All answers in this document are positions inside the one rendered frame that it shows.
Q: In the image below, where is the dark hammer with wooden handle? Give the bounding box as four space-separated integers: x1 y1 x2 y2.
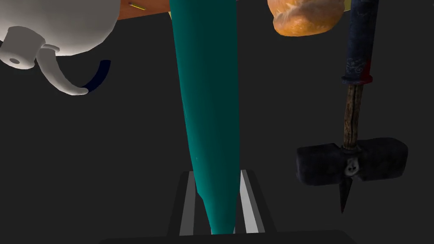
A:
295 0 409 214

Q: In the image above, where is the teal tapered long object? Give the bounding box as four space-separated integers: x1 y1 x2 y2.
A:
169 0 242 236

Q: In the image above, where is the golden bread loaf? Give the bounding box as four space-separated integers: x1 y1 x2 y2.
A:
267 0 346 38

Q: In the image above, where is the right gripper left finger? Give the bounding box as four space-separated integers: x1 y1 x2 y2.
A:
167 171 212 237

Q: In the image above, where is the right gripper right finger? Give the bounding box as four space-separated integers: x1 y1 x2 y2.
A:
234 169 278 235

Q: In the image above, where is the white teapot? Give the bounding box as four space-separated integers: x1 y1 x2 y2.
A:
0 0 122 97

